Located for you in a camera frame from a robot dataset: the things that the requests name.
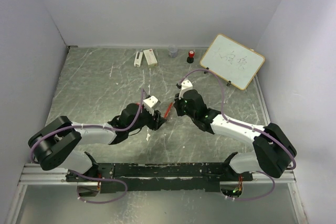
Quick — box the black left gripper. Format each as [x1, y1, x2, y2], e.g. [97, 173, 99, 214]
[128, 105, 167, 132]

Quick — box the red handled metal key holder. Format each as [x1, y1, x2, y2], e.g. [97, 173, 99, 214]
[164, 102, 173, 119]

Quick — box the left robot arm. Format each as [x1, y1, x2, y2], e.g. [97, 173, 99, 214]
[28, 103, 166, 182]

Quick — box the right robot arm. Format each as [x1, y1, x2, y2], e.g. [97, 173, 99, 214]
[173, 89, 297, 181]

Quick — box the red black stamp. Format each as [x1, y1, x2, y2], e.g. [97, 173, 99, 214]
[186, 50, 195, 63]

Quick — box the clear paperclip jar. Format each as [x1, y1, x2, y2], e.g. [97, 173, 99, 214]
[168, 45, 178, 58]

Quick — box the white green staple box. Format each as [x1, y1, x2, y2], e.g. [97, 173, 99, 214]
[143, 49, 158, 68]

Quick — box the white stapler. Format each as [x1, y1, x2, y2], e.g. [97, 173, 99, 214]
[133, 51, 143, 67]

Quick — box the yellow framed whiteboard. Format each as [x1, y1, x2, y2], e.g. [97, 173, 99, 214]
[200, 34, 265, 90]

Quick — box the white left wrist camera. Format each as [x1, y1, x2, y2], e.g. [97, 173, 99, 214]
[142, 95, 161, 115]

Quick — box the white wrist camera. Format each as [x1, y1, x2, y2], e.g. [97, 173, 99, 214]
[142, 95, 161, 115]
[176, 78, 193, 100]

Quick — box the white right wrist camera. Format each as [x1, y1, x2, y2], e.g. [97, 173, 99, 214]
[176, 78, 193, 100]

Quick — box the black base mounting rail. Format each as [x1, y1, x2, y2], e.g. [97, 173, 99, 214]
[65, 163, 254, 195]

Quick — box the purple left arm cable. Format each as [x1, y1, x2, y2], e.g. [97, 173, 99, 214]
[29, 89, 148, 204]

